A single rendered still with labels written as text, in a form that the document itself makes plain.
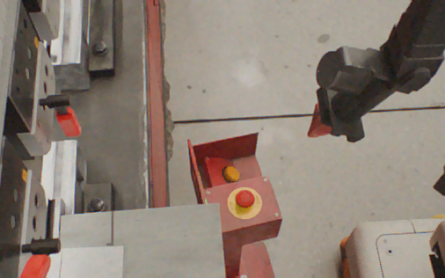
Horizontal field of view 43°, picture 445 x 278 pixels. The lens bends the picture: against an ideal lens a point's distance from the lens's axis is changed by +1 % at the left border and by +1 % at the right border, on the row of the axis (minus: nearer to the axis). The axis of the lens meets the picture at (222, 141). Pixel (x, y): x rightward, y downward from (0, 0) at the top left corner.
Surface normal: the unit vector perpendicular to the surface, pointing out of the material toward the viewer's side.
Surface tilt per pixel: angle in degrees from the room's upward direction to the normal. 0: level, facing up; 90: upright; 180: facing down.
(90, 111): 0
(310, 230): 0
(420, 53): 90
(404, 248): 0
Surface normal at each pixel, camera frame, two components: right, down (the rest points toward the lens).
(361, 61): 0.39, -0.47
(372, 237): -0.09, -0.47
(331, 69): -0.88, -0.17
